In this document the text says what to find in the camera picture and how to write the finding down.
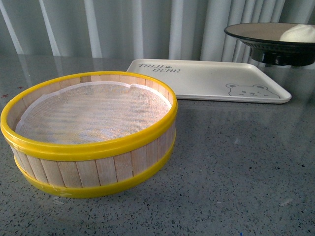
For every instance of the white mesh steamer liner cloth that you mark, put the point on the white mesh steamer liner cloth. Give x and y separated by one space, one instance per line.
92 112

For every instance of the grey pleated curtain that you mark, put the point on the grey pleated curtain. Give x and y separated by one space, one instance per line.
139 29

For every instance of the yellow rimmed bamboo steamer basket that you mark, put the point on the yellow rimmed bamboo steamer basket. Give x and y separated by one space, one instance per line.
93 169

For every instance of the cream bear print tray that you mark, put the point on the cream bear print tray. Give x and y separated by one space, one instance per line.
216 81

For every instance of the tan plate with black rim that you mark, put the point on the tan plate with black rim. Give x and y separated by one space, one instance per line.
266 47

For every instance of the white steamed bun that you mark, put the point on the white steamed bun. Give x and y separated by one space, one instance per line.
299 33

